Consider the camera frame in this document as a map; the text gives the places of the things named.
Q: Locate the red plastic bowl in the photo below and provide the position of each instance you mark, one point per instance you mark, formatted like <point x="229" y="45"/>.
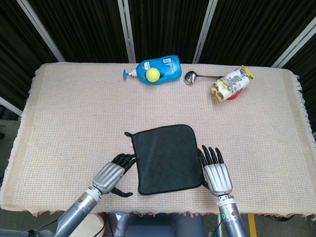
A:
<point x="233" y="97"/>

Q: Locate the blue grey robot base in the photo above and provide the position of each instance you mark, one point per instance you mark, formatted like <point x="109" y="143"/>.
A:
<point x="158" y="227"/>

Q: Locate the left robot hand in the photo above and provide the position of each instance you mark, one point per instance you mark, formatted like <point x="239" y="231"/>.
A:
<point x="107" y="176"/>

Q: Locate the white round stool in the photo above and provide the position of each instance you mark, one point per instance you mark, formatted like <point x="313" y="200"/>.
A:
<point x="93" y="225"/>

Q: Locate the yellow tennis ball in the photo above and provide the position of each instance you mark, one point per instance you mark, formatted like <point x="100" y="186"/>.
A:
<point x="152" y="74"/>

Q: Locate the blue pump bottle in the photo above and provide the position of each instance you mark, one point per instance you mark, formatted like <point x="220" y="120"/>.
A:
<point x="170" y="69"/>

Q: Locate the beige woven tablecloth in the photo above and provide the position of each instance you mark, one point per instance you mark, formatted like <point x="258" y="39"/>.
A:
<point x="74" y="111"/>

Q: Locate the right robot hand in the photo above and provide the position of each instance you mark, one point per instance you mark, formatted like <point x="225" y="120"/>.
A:
<point x="218" y="177"/>

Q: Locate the red fabric with black trim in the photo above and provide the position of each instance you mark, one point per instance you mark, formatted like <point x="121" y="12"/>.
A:
<point x="168" y="160"/>

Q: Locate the metal ladle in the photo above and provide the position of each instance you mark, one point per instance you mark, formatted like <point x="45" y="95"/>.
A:
<point x="189" y="77"/>

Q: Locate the grey metal table leg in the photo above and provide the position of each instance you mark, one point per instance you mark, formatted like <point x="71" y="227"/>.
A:
<point x="219" y="222"/>

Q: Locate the yellow white snack package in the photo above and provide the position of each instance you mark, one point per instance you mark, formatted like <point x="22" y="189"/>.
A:
<point x="232" y="82"/>

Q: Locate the grey metal partition post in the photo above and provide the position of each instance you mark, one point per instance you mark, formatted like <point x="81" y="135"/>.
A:
<point x="296" y="42"/>
<point x="10" y="106"/>
<point x="39" y="27"/>
<point x="127" y="32"/>
<point x="205" y="32"/>

